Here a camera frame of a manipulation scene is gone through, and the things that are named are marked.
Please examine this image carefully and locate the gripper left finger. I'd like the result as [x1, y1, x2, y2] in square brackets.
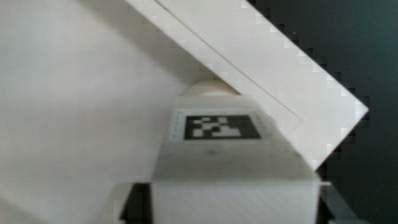
[96, 181, 156, 224]

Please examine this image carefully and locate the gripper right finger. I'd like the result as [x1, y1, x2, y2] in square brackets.
[316, 182, 362, 224]

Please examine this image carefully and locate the white square tabletop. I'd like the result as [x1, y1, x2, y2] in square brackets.
[0, 0, 213, 224]

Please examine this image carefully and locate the white front fence bar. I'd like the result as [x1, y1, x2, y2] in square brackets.
[152, 0, 369, 173]

